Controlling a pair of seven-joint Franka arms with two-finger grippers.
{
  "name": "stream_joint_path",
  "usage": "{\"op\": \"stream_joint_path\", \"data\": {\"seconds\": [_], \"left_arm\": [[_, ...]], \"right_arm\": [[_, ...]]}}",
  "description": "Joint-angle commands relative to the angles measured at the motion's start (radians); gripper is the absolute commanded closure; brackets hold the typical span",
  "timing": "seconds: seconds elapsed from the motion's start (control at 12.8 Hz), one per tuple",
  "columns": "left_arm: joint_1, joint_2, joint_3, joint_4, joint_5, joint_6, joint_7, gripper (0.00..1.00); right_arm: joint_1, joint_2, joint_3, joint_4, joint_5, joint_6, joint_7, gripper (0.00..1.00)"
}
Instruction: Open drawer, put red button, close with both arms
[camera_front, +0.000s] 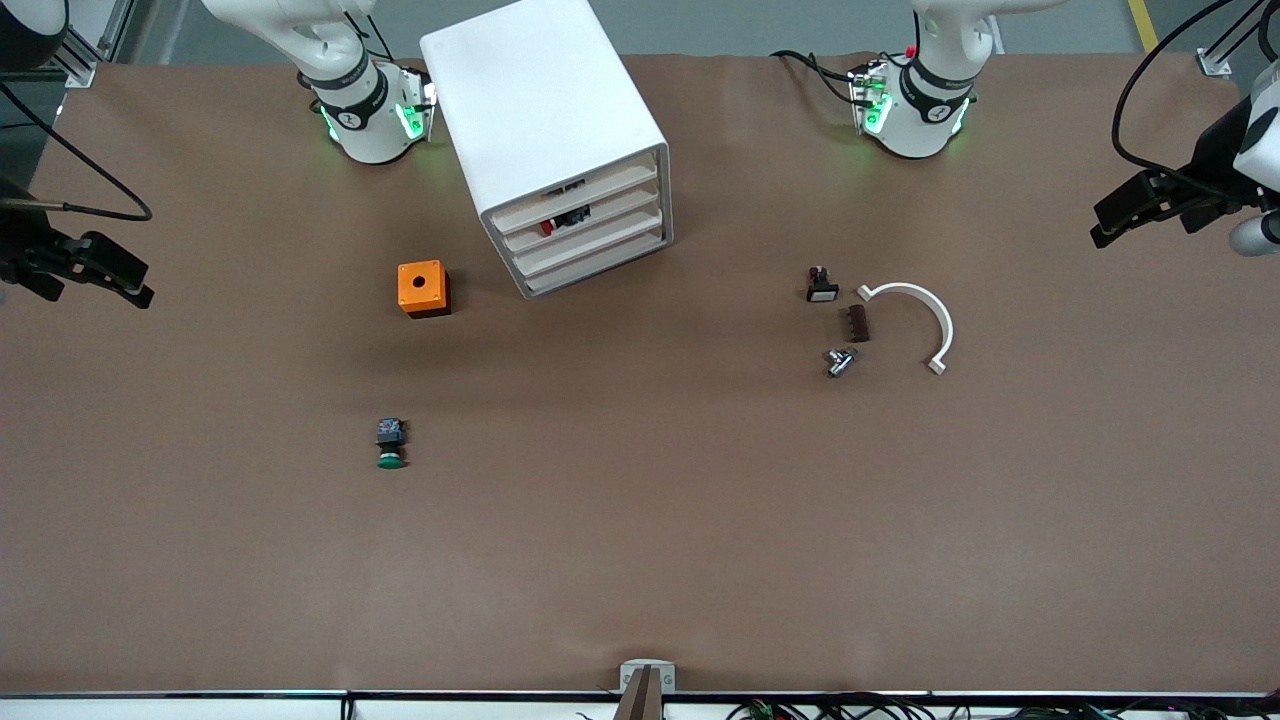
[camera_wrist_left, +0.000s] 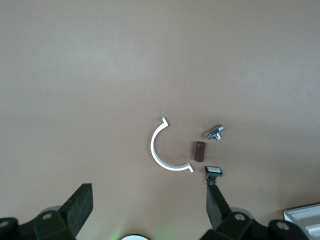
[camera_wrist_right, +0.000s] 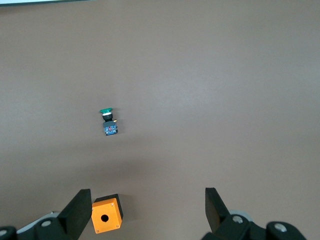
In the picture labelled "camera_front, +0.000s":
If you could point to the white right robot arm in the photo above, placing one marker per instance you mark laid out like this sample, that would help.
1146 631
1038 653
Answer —
365 120

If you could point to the white curved plastic arc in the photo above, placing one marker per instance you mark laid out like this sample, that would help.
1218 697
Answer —
935 310

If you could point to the aluminium frame profile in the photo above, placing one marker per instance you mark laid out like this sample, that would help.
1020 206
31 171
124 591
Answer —
85 50
1225 50

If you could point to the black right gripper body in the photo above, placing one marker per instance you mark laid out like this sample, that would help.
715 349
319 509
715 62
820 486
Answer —
22 246

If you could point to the white drawer cabinet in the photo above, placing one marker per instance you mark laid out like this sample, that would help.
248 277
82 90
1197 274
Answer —
540 100

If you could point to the brown terminal block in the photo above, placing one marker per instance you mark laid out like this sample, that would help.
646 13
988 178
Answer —
857 323

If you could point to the red push button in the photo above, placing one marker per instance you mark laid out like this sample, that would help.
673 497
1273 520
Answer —
570 217

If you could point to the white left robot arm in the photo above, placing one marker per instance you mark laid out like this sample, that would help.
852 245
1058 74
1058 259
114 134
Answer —
915 120

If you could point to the black white-faced push button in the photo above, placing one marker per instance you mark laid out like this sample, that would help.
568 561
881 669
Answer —
822 287

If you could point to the orange button box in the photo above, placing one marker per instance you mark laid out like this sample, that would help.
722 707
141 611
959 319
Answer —
420 285

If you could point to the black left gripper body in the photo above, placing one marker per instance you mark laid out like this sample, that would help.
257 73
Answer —
1208 170

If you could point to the small silver metal connector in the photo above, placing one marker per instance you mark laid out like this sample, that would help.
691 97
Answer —
840 361

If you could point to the green push button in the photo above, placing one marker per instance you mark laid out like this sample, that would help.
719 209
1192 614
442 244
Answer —
391 445

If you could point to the white table edge rail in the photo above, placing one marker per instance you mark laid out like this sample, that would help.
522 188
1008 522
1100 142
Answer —
200 706

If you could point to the brown table mat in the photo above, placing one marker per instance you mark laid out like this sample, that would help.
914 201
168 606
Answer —
640 520

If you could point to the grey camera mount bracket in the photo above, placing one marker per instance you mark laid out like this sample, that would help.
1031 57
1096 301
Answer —
647 678

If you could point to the white plastic drawer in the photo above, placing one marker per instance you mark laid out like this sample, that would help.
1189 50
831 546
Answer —
620 210
605 238
610 188
610 258

